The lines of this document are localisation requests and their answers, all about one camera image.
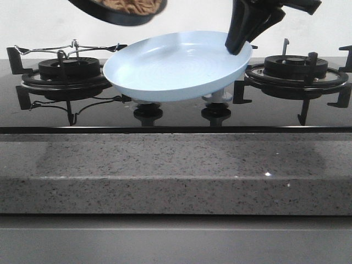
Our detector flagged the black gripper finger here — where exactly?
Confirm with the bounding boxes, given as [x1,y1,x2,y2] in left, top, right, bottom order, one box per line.
[247,9,285,42]
[225,1,257,55]

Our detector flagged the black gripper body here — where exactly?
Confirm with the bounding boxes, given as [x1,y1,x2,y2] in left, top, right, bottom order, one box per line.
[247,0,322,16]

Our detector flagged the light blue plate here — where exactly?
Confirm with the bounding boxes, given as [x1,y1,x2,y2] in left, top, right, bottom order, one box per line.
[103,31,252,102]

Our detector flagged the brown meat slices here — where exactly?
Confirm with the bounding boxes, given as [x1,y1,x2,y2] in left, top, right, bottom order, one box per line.
[96,0,163,15]

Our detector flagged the black frying pan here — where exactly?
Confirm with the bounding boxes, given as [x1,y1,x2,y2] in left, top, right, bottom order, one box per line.
[69,0,168,26]

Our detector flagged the black right gas burner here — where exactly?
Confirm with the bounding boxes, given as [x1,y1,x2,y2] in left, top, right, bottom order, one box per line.
[263,55,311,80]

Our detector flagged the black gas burner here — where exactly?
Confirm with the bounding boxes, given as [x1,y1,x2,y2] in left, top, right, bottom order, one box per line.
[263,55,311,80]
[38,57,101,81]

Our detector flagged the black right pot grate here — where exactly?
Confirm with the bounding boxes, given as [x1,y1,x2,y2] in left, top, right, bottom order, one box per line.
[233,38,351,101]

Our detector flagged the black pot grate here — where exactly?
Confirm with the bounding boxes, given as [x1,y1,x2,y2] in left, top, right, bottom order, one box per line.
[7,39,127,92]
[233,38,351,101]

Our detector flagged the silver right stove knob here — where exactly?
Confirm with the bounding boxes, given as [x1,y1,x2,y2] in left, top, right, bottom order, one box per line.
[202,89,233,103]

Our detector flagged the silver stove knob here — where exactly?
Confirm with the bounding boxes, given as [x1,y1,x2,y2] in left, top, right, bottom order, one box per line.
[202,89,233,103]
[132,98,161,106]

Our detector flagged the silver left stove knob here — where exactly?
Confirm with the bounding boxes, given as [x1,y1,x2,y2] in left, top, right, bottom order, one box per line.
[132,98,161,106]

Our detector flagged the black glass cooktop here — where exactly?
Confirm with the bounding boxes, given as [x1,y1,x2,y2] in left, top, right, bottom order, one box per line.
[1,59,351,134]

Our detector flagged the black left gas burner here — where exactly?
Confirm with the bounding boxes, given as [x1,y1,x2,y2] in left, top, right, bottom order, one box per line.
[38,57,101,81]

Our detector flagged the black left pot grate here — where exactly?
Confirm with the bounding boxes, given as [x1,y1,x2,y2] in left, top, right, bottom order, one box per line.
[7,39,127,92]

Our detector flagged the wire pan support ring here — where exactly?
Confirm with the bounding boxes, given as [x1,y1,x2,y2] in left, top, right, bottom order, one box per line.
[13,39,128,59]

